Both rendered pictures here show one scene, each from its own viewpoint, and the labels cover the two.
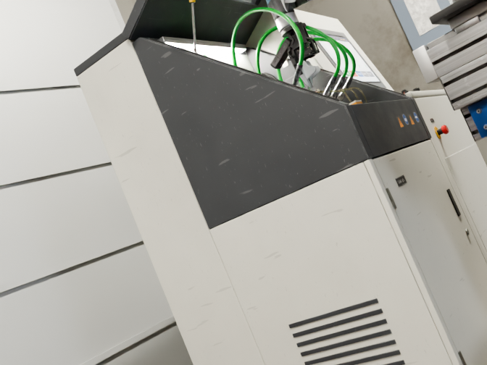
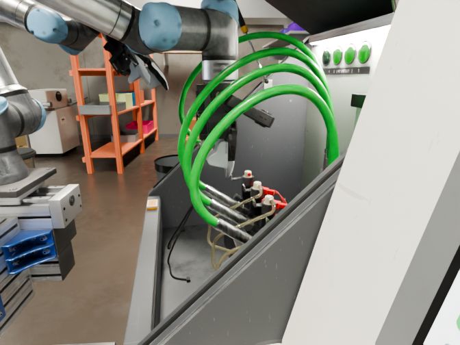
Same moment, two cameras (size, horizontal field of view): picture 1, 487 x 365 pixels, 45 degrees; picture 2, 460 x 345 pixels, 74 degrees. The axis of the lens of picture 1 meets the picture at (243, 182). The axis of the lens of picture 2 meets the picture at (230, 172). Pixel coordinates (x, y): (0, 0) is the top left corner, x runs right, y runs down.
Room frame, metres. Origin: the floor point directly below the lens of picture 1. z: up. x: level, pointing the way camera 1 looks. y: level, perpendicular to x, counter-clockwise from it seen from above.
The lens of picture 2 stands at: (2.49, -0.79, 1.33)
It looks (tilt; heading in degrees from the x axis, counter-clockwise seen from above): 18 degrees down; 137
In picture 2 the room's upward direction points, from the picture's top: straight up
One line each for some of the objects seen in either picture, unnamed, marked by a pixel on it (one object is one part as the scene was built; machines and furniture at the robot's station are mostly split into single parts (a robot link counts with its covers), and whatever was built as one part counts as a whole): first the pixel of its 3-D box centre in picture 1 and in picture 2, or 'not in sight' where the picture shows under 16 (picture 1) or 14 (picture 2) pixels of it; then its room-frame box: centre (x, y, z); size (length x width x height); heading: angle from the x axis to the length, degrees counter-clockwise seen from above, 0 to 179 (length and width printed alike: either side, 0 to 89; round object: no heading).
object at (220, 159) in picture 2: (312, 72); (220, 160); (1.99, -0.36, 1.15); 0.06 x 0.03 x 0.09; 58
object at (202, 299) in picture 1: (279, 214); not in sight; (2.55, -0.09, 0.75); 1.40 x 0.28 x 1.50; 148
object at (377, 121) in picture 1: (388, 126); (151, 272); (1.89, -0.50, 0.87); 0.62 x 0.04 x 0.16; 148
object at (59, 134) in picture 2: not in sight; (51, 122); (-3.54, 0.56, 0.55); 2.29 x 0.57 x 1.11; 141
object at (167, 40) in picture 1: (206, 45); (367, 27); (2.15, -0.07, 1.43); 0.54 x 0.03 x 0.02; 148
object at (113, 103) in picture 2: not in sight; (122, 88); (-2.63, 1.49, 1.12); 2.52 x 0.66 x 2.25; 141
